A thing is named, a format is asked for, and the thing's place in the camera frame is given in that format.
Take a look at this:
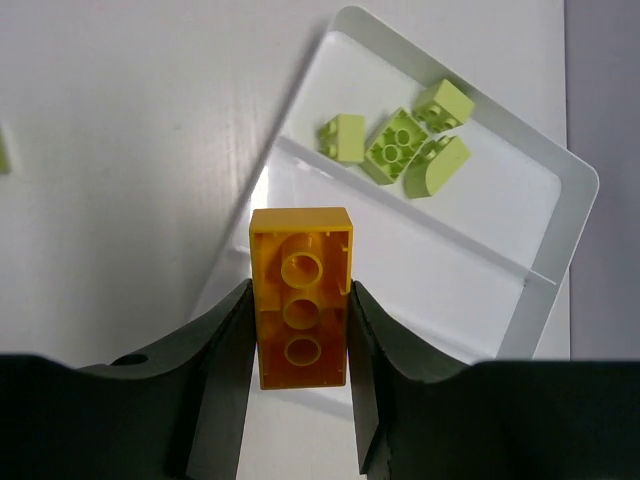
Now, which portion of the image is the orange lego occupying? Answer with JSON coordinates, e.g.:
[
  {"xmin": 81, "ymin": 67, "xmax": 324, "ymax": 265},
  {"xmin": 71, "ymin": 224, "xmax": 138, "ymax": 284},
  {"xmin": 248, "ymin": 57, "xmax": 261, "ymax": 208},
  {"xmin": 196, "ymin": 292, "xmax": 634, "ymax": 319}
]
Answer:
[{"xmin": 249, "ymin": 207, "xmax": 354, "ymax": 390}]

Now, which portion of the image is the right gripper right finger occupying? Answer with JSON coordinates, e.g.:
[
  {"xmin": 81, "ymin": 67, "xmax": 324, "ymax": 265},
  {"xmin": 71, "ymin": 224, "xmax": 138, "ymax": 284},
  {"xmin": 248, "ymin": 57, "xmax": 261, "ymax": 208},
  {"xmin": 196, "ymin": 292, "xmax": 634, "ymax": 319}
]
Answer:
[{"xmin": 348, "ymin": 281, "xmax": 468, "ymax": 479}]

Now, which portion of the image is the pale green lego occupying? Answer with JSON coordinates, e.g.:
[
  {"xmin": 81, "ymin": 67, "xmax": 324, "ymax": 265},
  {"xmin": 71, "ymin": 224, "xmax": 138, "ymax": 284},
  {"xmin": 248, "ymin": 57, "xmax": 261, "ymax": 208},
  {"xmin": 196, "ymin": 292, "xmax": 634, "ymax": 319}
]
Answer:
[{"xmin": 404, "ymin": 136, "xmax": 459, "ymax": 199}]

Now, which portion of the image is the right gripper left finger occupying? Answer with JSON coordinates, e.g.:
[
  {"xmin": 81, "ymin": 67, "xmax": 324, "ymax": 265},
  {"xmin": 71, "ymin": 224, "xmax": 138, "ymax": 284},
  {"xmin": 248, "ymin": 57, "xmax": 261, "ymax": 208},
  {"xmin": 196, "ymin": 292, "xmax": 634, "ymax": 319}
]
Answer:
[{"xmin": 74, "ymin": 280, "xmax": 256, "ymax": 479}]

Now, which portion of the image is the white divided tray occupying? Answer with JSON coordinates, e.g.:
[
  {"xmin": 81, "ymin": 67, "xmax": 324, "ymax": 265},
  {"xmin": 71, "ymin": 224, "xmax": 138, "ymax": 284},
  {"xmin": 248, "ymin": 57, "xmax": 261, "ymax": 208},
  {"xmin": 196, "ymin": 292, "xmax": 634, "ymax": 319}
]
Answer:
[{"xmin": 196, "ymin": 5, "xmax": 599, "ymax": 364}]

